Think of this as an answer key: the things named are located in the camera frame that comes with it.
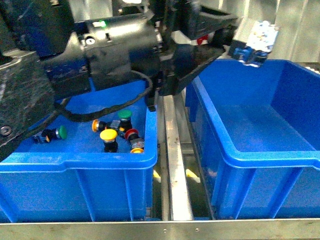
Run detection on centre steel rail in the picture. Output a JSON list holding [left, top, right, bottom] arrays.
[[163, 95, 194, 221]]

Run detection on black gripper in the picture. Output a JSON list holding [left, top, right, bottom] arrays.
[[149, 0, 238, 96]]

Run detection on upright green mushroom button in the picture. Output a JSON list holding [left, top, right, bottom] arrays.
[[118, 109, 132, 132]]

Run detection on yellow button lying sideways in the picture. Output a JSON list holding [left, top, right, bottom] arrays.
[[91, 119, 121, 133]]

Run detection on empty blue bin right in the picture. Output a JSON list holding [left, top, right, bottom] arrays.
[[186, 59, 320, 220]]

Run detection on yellow button at corner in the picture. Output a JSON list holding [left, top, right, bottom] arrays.
[[130, 148, 144, 154]]

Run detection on red mushroom push button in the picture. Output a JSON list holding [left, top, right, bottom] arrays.
[[196, 20, 280, 68]]

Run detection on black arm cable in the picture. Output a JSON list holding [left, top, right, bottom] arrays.
[[29, 69, 154, 141]]

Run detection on green button lying sideways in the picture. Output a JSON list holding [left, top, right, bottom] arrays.
[[31, 125, 68, 144]]

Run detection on yellow mushroom button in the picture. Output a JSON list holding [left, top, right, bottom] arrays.
[[99, 129, 118, 153]]

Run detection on blue bin with buttons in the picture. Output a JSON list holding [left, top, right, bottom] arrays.
[[0, 79, 158, 223]]

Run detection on red button near corner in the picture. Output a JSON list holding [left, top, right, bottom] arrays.
[[124, 128, 145, 150]]

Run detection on front steel shelf bar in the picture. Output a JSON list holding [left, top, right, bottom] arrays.
[[0, 218, 320, 240]]

